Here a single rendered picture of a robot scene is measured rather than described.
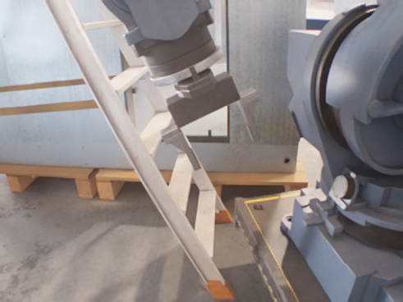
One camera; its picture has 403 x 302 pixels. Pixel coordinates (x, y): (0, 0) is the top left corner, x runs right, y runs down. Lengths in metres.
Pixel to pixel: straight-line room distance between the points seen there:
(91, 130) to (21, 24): 0.77
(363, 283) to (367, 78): 0.50
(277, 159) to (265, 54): 0.60
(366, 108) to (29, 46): 1.84
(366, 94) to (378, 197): 0.32
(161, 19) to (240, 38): 1.18
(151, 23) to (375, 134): 0.43
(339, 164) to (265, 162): 1.11
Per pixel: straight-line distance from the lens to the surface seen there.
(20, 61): 2.10
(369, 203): 0.80
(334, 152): 0.74
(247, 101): 0.61
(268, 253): 1.02
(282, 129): 1.77
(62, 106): 1.09
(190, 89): 0.50
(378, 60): 0.53
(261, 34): 1.64
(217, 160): 1.84
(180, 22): 0.49
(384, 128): 0.63
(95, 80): 1.01
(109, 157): 1.99
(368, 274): 0.82
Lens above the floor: 1.05
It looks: 25 degrees down
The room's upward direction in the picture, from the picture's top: 2 degrees counter-clockwise
